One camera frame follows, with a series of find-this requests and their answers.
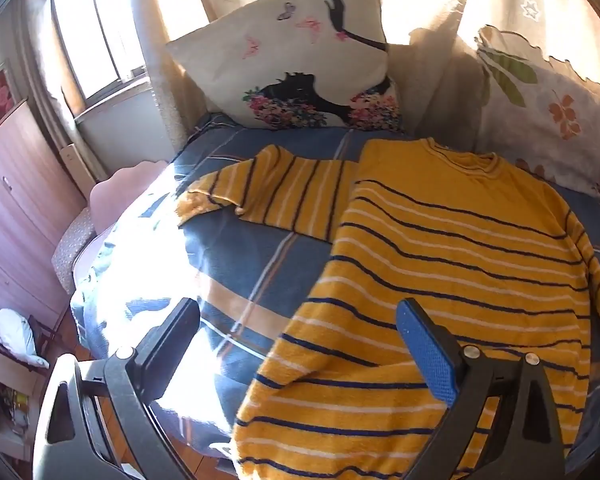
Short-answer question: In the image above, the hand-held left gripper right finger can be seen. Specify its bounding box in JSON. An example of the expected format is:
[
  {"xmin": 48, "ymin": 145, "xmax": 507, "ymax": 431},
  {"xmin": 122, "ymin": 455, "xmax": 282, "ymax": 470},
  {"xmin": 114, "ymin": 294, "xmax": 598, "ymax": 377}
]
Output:
[{"xmin": 396, "ymin": 298, "xmax": 566, "ymax": 480}]

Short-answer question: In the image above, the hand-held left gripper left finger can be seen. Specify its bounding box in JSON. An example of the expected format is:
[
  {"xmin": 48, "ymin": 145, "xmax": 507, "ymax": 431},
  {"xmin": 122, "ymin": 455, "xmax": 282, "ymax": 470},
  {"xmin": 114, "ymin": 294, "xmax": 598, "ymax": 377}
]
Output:
[{"xmin": 32, "ymin": 298, "xmax": 201, "ymax": 480}]

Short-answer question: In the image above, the yellow striped sweater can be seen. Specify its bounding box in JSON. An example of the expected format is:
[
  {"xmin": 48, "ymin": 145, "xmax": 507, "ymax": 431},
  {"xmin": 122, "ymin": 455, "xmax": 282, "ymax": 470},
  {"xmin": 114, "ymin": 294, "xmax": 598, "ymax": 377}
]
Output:
[{"xmin": 174, "ymin": 137, "xmax": 600, "ymax": 480}]

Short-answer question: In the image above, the blue plaid bedsheet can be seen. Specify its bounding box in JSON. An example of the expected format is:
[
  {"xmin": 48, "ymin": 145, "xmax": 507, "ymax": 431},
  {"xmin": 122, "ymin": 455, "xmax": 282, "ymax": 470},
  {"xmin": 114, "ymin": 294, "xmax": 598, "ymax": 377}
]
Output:
[{"xmin": 70, "ymin": 112, "xmax": 600, "ymax": 476}]

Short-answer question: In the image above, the dark wooden chair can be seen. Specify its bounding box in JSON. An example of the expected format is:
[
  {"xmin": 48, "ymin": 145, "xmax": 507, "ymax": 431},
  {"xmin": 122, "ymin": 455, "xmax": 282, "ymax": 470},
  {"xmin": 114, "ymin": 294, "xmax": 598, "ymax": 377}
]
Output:
[{"xmin": 0, "ymin": 312, "xmax": 63, "ymax": 386}]

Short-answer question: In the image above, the cluttered low table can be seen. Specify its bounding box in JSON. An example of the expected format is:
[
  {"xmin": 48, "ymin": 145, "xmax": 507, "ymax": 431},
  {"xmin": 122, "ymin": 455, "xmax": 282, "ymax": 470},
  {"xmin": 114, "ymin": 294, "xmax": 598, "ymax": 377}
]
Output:
[{"xmin": 0, "ymin": 375, "xmax": 31, "ymax": 446}]

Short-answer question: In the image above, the wooden wardrobe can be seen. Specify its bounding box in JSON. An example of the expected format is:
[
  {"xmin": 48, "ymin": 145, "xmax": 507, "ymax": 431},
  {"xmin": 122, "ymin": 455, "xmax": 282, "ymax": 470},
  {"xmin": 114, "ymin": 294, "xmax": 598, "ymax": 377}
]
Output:
[{"xmin": 0, "ymin": 97, "xmax": 88, "ymax": 321}]

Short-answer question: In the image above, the white pillow with leaf print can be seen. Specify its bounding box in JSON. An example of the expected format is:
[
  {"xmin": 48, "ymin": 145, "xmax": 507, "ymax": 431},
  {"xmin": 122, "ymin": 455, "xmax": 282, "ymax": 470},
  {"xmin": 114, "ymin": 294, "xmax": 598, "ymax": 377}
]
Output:
[{"xmin": 472, "ymin": 25, "xmax": 600, "ymax": 206}]

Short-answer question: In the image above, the cream pillow with figure print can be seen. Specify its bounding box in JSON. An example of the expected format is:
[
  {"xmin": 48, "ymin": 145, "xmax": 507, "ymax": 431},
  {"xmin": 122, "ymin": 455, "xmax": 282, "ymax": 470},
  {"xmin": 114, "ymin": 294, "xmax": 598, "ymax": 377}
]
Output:
[{"xmin": 165, "ymin": 0, "xmax": 406, "ymax": 133}]

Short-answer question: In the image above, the window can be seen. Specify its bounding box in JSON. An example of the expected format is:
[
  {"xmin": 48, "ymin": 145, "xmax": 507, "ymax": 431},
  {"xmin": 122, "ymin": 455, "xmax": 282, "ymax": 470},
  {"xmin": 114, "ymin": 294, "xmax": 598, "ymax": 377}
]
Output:
[{"xmin": 47, "ymin": 0, "xmax": 148, "ymax": 106}]

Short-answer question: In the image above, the cream curtain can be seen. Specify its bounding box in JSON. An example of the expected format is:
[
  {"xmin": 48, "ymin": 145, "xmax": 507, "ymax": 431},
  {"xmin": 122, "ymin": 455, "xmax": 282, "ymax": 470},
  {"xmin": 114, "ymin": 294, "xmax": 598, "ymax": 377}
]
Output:
[{"xmin": 130, "ymin": 0, "xmax": 600, "ymax": 151}]

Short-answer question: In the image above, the speckled beige padded frame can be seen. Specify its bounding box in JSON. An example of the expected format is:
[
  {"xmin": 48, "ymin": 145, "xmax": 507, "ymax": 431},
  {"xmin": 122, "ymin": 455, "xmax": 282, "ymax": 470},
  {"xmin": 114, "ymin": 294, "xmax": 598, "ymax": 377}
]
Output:
[{"xmin": 51, "ymin": 207, "xmax": 97, "ymax": 295}]

